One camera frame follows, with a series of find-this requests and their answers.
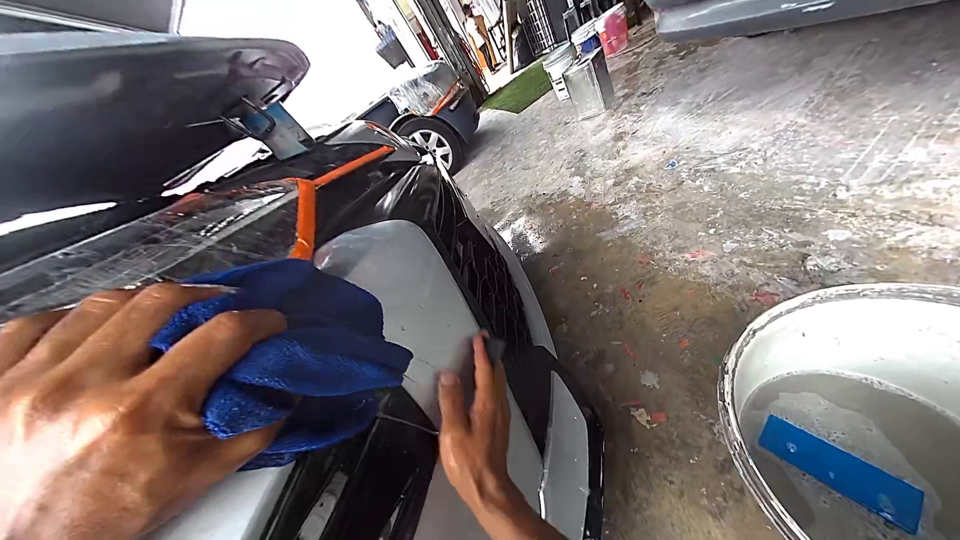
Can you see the dark grey car hood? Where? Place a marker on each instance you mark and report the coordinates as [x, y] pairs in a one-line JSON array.
[[112, 112]]

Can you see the dark grey sanding pad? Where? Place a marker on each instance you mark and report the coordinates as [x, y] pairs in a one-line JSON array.
[[466, 367]]

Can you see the person's right forearm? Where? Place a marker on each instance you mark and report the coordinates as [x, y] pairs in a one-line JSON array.
[[517, 517]]

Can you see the blue rectangular sanding block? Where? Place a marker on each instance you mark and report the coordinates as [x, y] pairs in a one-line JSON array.
[[840, 472]]

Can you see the orange masking tape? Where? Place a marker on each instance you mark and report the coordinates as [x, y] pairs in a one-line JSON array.
[[306, 217]]

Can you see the person's right index finger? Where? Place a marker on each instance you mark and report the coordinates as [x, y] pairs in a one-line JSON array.
[[483, 382]]

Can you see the dark car with silver wheel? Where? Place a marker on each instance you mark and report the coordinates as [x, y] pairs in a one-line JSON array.
[[457, 120]]

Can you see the black and grey car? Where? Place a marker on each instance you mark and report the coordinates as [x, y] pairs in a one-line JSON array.
[[397, 285]]

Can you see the person's left little finger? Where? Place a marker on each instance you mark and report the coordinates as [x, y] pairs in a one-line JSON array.
[[24, 335]]

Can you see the small white bucket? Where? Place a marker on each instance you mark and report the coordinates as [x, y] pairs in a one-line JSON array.
[[557, 67]]

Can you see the clear plastic masking film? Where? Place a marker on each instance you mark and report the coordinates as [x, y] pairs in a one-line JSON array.
[[187, 240]]

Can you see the green turf mat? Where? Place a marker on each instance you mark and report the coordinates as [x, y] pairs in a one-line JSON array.
[[521, 88]]

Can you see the person's left hand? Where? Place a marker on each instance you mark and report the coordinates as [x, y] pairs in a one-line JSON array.
[[97, 420]]

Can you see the person's right hand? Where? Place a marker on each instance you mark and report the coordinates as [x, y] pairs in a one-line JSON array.
[[476, 442]]

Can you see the person's right thumb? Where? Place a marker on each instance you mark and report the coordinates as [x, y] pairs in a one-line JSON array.
[[452, 401]]

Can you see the grey car body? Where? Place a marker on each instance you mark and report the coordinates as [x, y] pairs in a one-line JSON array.
[[750, 15]]

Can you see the large white bucket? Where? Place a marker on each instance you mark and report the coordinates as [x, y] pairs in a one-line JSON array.
[[825, 322]]

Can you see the blue and white bucket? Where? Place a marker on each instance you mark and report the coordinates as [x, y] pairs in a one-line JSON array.
[[586, 37]]

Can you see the plastic sheet on car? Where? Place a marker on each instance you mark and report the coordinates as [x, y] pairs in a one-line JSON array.
[[420, 88]]

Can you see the person's left ring finger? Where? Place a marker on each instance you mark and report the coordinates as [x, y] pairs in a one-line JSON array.
[[82, 322]]

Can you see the blue microfiber cloth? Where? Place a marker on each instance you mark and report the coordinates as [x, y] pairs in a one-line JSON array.
[[300, 360]]

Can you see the person's left thumb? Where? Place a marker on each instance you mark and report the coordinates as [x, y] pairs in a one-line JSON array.
[[236, 448]]

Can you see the person's right fingers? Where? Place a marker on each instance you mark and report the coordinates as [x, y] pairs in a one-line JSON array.
[[501, 395]]

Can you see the person's left index finger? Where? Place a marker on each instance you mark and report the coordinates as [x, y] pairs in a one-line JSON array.
[[217, 345]]

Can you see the person's left middle finger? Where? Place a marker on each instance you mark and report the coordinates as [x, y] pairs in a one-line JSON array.
[[150, 315]]

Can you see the silver rectangular metal tin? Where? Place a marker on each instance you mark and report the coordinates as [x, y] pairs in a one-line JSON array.
[[589, 86]]

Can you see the red bucket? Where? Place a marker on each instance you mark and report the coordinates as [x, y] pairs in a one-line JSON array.
[[613, 30]]

